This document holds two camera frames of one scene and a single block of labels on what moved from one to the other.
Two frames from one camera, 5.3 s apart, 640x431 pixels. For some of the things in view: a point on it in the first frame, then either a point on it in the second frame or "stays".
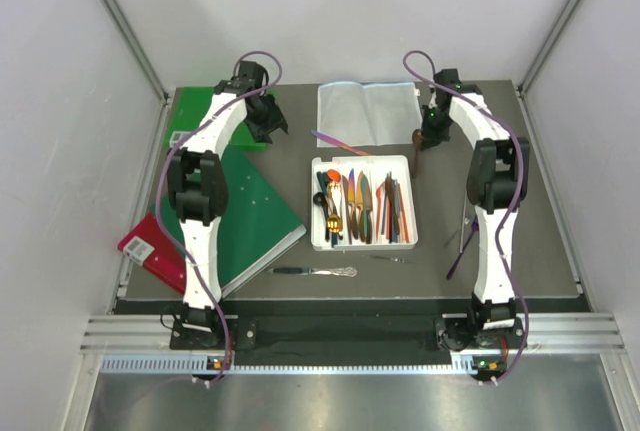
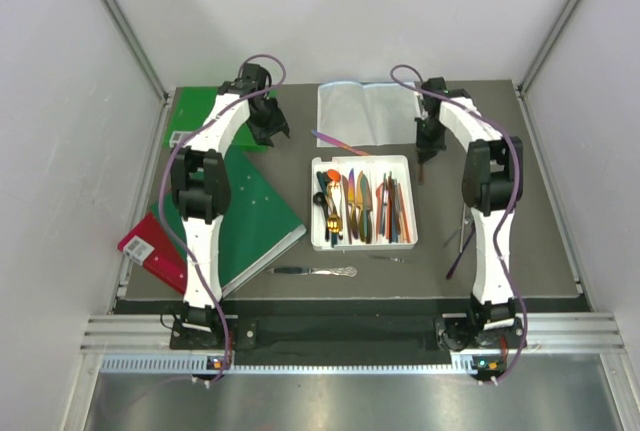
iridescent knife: [351, 202] stays
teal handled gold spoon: [334, 223] stays
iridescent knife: [323, 136] stays
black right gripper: [429, 137] → [426, 151]
